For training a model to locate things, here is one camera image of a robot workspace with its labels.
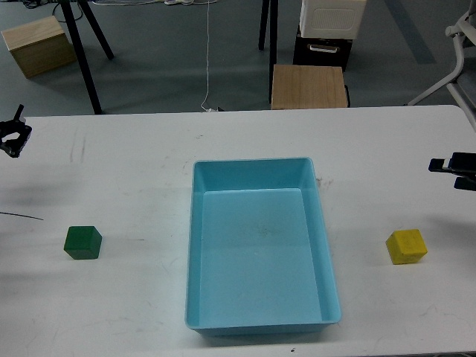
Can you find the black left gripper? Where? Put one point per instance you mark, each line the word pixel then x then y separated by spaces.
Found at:
pixel 14 134

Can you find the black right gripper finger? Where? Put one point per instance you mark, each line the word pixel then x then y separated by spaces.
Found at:
pixel 458 163
pixel 464 183

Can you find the yellow wooden cube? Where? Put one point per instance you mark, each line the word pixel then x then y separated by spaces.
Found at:
pixel 406 246

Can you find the green wooden cube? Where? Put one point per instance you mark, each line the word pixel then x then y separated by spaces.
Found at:
pixel 83 242

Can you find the wooden box far left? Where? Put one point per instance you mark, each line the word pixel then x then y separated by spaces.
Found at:
pixel 39 46

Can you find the wooden box near table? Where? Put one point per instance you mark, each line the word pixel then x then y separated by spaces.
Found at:
pixel 308 87

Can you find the white appliance box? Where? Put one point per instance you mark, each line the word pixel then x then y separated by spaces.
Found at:
pixel 333 19

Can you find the white office chair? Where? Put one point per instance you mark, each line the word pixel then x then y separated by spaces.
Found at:
pixel 460 81

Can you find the black table legs left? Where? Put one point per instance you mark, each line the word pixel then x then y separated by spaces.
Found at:
pixel 79 49

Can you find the black table legs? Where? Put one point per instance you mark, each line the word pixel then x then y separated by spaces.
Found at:
pixel 269 26
pixel 79 49

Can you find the light blue plastic bin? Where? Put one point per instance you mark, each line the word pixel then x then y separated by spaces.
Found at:
pixel 259 260

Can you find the black table legs centre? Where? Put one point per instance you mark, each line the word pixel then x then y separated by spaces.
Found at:
pixel 269 26

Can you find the black crate with handle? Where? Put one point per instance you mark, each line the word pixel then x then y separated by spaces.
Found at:
pixel 321 52

